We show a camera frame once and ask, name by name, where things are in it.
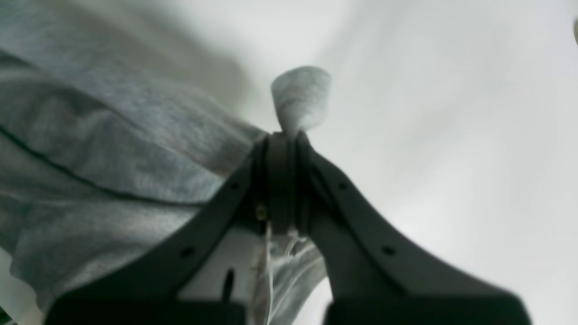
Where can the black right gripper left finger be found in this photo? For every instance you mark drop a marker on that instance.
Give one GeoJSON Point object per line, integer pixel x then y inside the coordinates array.
{"type": "Point", "coordinates": [209, 271]}

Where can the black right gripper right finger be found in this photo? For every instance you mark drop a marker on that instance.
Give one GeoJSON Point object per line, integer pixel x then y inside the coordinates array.
{"type": "Point", "coordinates": [377, 275]}

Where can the grey T-shirt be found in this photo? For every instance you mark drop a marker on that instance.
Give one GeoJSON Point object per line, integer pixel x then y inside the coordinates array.
{"type": "Point", "coordinates": [116, 128]}

